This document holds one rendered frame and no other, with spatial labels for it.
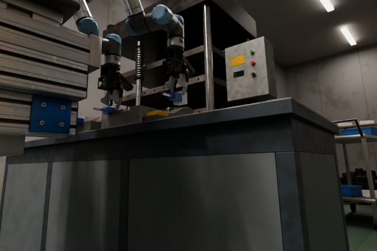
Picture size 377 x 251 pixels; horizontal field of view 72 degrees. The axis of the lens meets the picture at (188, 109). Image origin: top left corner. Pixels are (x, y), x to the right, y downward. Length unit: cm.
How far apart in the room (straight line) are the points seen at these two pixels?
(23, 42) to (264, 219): 71
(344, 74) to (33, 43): 909
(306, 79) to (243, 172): 899
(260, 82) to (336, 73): 777
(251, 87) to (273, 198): 114
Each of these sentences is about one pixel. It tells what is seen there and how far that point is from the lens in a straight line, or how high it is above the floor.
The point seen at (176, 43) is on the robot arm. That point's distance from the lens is 117.
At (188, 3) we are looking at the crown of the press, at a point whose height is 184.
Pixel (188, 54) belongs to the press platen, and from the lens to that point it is 212.
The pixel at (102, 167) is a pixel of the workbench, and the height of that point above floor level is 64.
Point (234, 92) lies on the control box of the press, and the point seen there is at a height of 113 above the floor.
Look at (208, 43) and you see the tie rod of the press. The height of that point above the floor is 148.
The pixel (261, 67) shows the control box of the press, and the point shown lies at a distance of 179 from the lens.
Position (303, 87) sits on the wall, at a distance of 965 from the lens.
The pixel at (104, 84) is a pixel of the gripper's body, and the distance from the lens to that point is 123.
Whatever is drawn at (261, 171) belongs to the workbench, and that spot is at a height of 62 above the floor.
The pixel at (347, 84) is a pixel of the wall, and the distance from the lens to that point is 932.
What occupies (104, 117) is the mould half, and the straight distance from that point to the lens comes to 128.
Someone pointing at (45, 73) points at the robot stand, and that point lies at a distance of 68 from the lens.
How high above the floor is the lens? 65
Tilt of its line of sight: 12 degrees up
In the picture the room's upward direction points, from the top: 1 degrees counter-clockwise
